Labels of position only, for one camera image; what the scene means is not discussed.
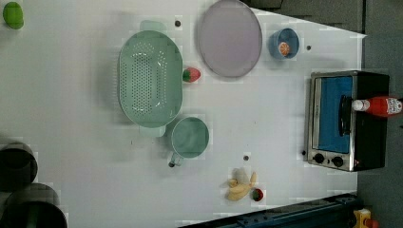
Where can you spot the peeled toy banana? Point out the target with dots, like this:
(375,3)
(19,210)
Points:
(240,184)

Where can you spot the green perforated colander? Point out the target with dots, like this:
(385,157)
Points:
(150,79)

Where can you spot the toy strawberry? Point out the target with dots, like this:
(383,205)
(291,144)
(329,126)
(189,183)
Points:
(191,75)

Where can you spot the blue bowl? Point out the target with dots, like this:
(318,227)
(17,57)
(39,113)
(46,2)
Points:
(287,35)

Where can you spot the black steel toaster oven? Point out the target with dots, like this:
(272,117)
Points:
(338,136)

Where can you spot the green toy lime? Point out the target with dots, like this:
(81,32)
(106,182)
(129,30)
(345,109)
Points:
(13,15)

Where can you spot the red ketchup bottle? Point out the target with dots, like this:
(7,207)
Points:
(380,106)

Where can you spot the orange slice toy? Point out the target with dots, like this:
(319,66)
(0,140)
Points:
(284,48)

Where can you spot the black robot base cylinder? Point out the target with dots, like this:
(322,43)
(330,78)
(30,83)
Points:
(18,167)

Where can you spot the blue metal frame rail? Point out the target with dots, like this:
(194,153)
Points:
(332,212)

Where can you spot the yellow orange toy object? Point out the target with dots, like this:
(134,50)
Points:
(364,219)

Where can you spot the green mug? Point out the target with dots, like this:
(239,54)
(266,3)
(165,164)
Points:
(189,139)

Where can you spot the black cylinder lower left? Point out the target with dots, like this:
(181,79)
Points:
(34,206)

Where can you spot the small red toy fruit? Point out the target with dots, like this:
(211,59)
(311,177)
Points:
(257,194)

